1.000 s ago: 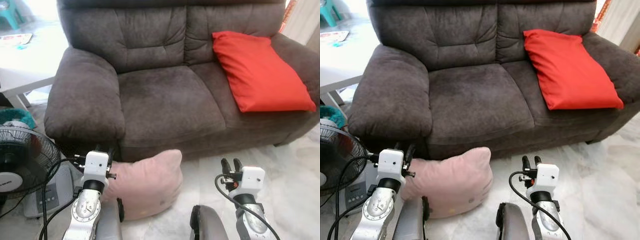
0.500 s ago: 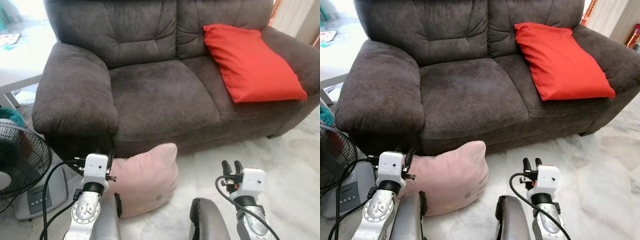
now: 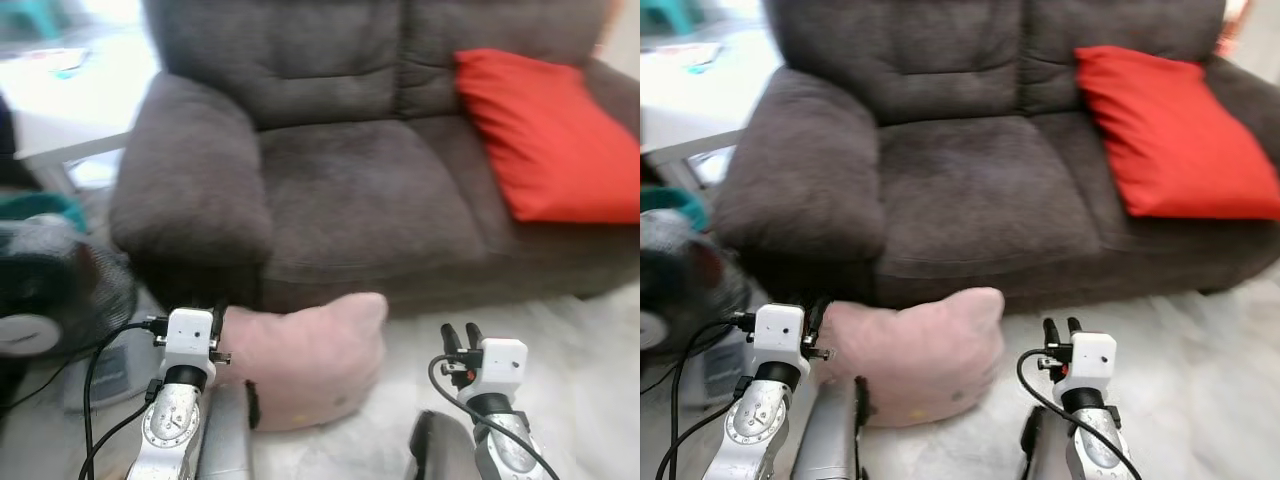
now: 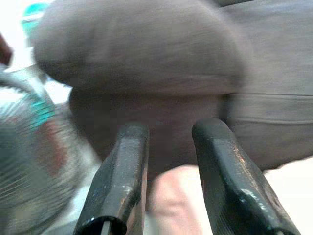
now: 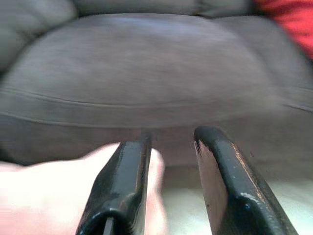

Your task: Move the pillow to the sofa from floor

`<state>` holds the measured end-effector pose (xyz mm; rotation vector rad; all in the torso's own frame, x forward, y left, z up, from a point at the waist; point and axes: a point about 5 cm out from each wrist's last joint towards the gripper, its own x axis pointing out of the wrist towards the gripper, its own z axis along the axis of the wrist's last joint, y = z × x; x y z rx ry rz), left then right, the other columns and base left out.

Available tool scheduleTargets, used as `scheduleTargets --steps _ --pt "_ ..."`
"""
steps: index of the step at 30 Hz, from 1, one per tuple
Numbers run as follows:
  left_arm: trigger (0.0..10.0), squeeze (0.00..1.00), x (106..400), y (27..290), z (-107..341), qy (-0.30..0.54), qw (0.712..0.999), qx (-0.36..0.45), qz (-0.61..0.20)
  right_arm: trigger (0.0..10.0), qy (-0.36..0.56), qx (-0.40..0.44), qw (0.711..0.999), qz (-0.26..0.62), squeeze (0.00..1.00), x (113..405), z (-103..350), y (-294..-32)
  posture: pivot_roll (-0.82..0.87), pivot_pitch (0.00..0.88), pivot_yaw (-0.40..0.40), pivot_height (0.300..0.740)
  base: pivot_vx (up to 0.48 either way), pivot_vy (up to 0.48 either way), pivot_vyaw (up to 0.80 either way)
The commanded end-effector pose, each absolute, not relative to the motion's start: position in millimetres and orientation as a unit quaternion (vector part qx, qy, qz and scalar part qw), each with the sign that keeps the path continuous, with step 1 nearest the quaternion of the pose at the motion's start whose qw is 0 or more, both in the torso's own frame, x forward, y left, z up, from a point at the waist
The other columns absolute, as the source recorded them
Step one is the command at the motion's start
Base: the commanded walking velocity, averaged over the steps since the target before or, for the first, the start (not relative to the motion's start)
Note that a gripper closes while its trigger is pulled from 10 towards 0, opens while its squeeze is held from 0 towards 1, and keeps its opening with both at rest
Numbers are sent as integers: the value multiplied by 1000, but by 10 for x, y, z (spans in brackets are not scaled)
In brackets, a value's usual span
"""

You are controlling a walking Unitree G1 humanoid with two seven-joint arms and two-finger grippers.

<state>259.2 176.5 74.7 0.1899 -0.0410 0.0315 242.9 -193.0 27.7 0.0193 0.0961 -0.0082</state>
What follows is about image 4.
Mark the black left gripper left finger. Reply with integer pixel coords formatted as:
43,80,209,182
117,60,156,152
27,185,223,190
73,122,150,235

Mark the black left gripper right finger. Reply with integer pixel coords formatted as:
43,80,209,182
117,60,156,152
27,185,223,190
191,117,302,235

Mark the pink pillow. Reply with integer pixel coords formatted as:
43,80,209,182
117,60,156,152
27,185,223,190
146,158,313,235

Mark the brown fabric sofa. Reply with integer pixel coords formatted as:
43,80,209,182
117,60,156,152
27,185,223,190
31,0,313,172

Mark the black standing fan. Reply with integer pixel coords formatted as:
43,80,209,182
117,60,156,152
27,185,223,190
0,70,98,235

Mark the teal plastic basket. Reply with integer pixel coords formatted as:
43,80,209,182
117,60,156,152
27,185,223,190
31,97,56,130

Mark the teal plastic stool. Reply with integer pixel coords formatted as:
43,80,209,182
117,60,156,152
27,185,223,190
21,1,51,34

